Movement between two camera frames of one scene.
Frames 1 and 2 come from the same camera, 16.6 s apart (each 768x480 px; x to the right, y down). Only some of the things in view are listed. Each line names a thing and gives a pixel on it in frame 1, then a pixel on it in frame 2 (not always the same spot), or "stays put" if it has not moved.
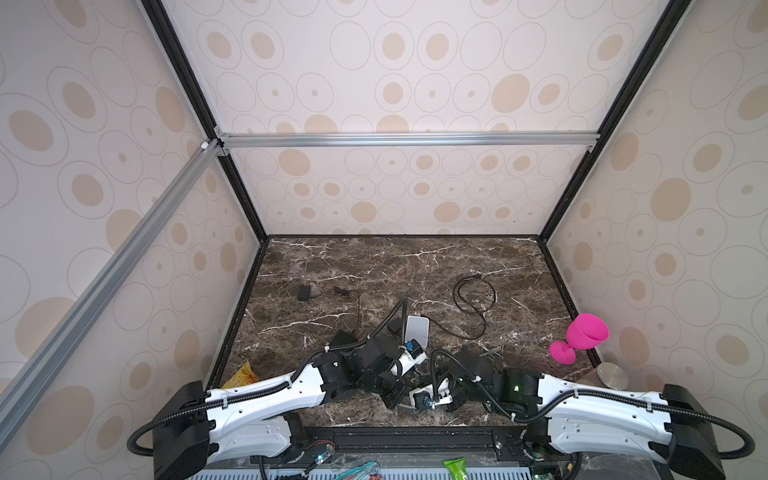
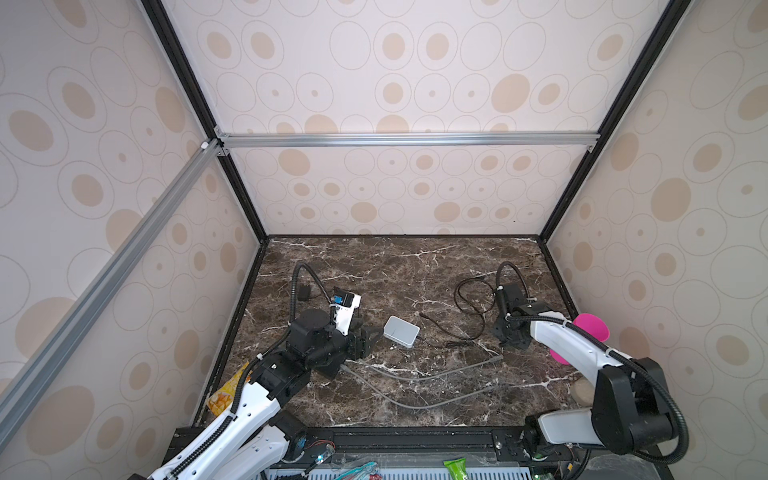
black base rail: (414, 444) stays put
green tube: (457, 467) stays put
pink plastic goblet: (584, 331) stays put
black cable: (461, 281) stays put
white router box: (417, 328) -> (401, 331)
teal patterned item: (363, 472) stays put
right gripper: (452, 406) -> (500, 322)
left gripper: (395, 394) -> (362, 347)
